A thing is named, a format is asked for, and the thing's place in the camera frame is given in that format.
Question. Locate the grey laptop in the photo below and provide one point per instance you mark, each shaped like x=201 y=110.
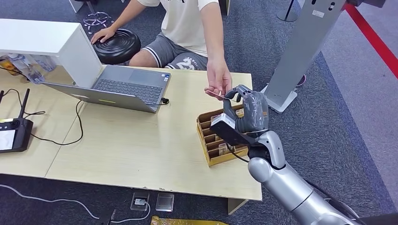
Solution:
x=130 y=85

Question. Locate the white furniture leg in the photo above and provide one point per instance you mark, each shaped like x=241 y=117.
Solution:
x=75 y=4

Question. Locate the person's left hand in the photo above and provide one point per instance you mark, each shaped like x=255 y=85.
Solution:
x=219 y=76

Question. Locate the clear plastic bottle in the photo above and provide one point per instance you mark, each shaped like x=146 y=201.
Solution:
x=26 y=66
x=46 y=63

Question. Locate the black stanchion base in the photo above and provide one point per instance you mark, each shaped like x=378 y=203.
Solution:
x=286 y=15

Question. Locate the grey kiosk stand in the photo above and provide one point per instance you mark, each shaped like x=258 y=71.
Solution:
x=301 y=46

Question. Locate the white table leg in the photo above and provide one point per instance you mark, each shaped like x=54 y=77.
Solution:
x=236 y=205

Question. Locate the black remote controller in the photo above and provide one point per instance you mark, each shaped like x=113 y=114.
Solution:
x=14 y=136

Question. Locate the person's right forearm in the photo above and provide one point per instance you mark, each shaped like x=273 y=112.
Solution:
x=127 y=15

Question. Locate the yellow packaging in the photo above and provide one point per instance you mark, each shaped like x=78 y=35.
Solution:
x=186 y=221

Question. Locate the silver floor plate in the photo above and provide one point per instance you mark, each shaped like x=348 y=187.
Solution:
x=164 y=202

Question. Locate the white desk shelf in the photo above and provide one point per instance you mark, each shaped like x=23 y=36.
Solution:
x=46 y=38

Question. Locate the printed card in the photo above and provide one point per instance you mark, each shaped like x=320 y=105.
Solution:
x=223 y=149
x=215 y=118
x=216 y=94
x=239 y=112

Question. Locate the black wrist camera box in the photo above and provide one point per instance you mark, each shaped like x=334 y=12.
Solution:
x=228 y=130

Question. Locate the floor power socket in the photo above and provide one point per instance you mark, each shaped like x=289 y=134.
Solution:
x=140 y=201

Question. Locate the chrome chair base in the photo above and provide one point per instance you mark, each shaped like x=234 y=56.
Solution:
x=97 y=20

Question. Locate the red barrier belt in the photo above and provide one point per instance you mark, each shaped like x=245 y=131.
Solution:
x=371 y=38

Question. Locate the person's left forearm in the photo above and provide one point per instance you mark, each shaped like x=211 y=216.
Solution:
x=213 y=34

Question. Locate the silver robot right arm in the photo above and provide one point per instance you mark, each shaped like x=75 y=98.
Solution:
x=289 y=186

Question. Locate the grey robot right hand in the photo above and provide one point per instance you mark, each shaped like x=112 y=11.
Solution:
x=253 y=111

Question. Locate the cardboard card holder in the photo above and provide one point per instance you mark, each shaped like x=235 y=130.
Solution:
x=214 y=158

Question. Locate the person's right hand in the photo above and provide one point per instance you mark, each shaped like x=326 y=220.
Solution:
x=103 y=34

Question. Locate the black round stool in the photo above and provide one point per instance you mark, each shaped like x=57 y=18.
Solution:
x=119 y=48

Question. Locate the person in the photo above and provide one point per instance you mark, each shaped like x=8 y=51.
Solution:
x=183 y=21

